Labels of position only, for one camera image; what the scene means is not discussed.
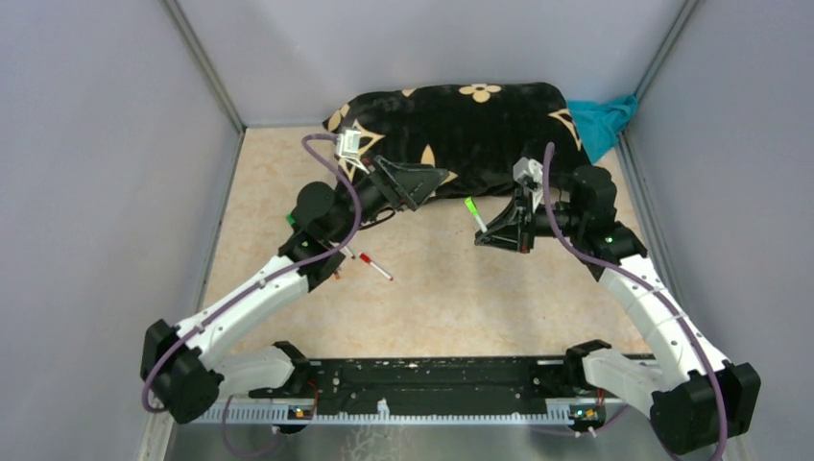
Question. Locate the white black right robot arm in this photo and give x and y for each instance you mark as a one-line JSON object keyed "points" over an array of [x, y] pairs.
{"points": [[695, 396]]}

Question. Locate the black pillow with beige flowers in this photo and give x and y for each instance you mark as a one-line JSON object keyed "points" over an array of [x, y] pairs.
{"points": [[477, 132]]}

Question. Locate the white pen with green tip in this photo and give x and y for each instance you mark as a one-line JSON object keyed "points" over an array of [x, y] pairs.
{"points": [[480, 223]]}

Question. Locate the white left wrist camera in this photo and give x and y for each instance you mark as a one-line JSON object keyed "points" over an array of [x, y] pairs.
{"points": [[347, 151]]}

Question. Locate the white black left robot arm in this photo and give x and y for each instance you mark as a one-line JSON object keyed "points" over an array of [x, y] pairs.
{"points": [[187, 367]]}

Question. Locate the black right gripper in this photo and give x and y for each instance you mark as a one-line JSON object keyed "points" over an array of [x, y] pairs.
{"points": [[503, 233]]}

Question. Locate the clear highlighter with green cap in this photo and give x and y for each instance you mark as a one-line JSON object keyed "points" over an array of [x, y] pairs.
{"points": [[471, 206]]}

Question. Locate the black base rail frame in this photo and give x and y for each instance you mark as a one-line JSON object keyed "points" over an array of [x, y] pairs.
{"points": [[465, 390]]}

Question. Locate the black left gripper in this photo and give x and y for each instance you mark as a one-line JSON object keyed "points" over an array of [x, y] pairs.
{"points": [[383, 181]]}

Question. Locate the white marker with red tip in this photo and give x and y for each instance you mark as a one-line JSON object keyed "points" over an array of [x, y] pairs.
{"points": [[377, 267]]}

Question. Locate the teal cloth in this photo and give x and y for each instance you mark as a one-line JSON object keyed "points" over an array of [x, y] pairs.
{"points": [[600, 124]]}

